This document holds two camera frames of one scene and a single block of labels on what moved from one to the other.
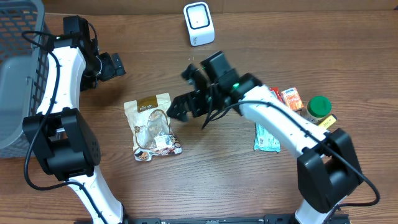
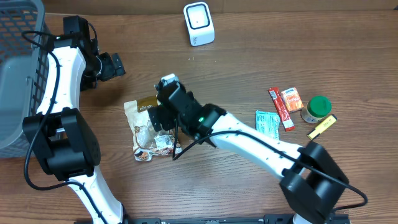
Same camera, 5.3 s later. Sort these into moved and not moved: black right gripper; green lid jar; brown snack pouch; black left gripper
Moved: black right gripper
Not moved: black left gripper; green lid jar; brown snack pouch
